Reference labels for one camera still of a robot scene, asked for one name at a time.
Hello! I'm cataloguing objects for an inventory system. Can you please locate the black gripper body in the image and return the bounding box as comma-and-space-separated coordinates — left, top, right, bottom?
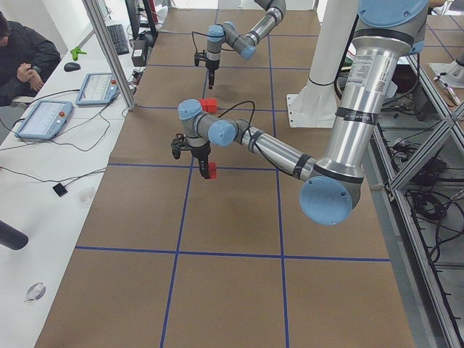
206, 58, 220, 70
190, 141, 211, 163

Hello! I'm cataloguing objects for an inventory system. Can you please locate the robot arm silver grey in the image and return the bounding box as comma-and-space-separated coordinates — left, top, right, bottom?
171, 1, 428, 225
195, 0, 286, 89

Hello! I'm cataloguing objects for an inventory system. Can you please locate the black box white label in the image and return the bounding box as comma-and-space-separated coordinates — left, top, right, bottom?
131, 39, 148, 67

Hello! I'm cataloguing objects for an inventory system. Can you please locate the black monitor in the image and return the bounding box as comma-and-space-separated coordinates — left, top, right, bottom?
125, 0, 143, 40

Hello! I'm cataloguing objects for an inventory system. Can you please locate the black keyboard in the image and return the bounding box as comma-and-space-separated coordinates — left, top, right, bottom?
107, 24, 129, 55

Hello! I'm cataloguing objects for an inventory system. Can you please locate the far teach pendant tablet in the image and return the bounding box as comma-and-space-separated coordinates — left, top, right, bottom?
75, 72, 119, 106

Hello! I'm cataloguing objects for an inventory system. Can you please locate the teach pendant tablet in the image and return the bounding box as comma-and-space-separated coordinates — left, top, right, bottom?
75, 72, 119, 106
14, 100, 74, 140

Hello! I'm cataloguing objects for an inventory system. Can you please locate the green plastic tool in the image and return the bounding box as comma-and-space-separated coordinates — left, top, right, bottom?
70, 46, 87, 62

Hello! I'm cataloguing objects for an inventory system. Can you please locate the black computer mouse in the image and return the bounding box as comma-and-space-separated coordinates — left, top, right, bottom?
63, 62, 80, 72

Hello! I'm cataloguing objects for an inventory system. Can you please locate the small black square pad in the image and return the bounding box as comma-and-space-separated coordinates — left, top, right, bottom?
52, 183, 68, 197

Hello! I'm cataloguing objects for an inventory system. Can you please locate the near teach pendant tablet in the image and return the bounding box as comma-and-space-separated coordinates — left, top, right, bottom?
14, 100, 74, 140

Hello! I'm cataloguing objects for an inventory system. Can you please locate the seated person black jacket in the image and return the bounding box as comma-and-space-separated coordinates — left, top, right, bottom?
1, 16, 61, 107

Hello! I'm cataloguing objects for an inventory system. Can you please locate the black cylinder near edge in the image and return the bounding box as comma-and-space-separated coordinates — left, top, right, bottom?
0, 220, 29, 250

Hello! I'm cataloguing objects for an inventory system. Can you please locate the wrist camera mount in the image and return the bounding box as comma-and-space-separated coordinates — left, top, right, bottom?
194, 51, 207, 67
170, 133, 191, 160

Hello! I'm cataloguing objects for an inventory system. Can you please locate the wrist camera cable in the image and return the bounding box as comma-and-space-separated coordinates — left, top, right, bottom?
216, 100, 316, 175
191, 30, 211, 59

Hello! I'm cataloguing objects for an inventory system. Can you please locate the white pedestal column base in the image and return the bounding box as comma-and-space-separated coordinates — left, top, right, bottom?
287, 0, 358, 128

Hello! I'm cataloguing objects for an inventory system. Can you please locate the aluminium frame post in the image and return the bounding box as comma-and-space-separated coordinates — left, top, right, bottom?
82, 0, 136, 111

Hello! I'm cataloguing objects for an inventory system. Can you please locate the aluminium frame side table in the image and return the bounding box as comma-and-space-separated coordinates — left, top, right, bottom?
369, 14, 464, 348

